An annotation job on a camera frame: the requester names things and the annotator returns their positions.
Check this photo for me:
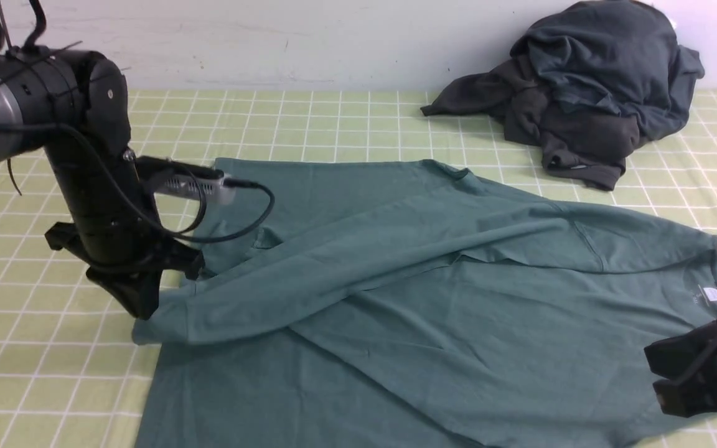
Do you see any green long-sleeve top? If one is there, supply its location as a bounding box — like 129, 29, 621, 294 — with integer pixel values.
133, 158, 717, 447

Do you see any dark grey clothes pile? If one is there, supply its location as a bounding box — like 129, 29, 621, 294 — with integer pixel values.
421, 1, 705, 191

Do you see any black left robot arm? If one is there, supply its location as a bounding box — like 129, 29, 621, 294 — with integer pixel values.
0, 47, 220, 320

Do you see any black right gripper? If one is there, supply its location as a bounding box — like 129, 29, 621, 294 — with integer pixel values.
644, 319, 717, 419

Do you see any green checked tablecloth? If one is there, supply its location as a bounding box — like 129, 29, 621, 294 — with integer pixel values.
0, 90, 717, 447

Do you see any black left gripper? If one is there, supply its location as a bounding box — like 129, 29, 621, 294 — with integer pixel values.
45, 222, 205, 320

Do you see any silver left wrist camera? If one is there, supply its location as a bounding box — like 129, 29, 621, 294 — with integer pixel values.
136, 156, 235, 206

